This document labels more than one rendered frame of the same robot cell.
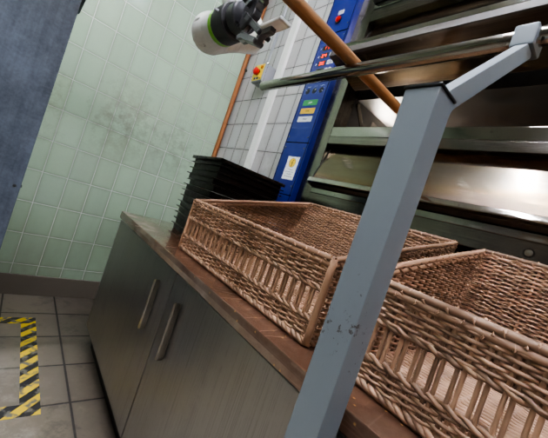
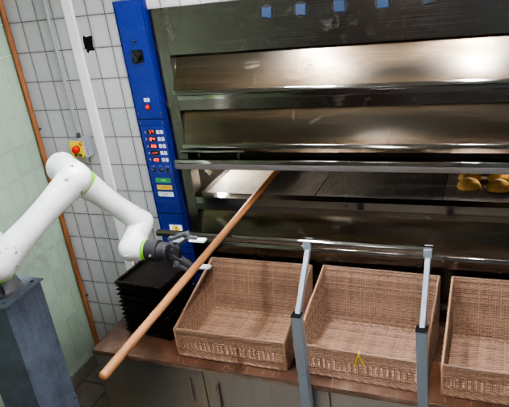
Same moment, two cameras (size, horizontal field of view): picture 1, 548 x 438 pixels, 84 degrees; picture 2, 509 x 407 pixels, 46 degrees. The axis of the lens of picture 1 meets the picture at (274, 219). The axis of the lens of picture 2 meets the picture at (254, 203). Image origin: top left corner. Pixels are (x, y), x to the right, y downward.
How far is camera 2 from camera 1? 2.25 m
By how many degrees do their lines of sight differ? 33
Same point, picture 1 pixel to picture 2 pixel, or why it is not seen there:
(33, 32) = (39, 327)
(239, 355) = (267, 387)
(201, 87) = (18, 183)
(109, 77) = not seen: outside the picture
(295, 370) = (292, 383)
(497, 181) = (316, 228)
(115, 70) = not seen: outside the picture
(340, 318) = (301, 371)
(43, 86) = (56, 344)
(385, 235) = (303, 352)
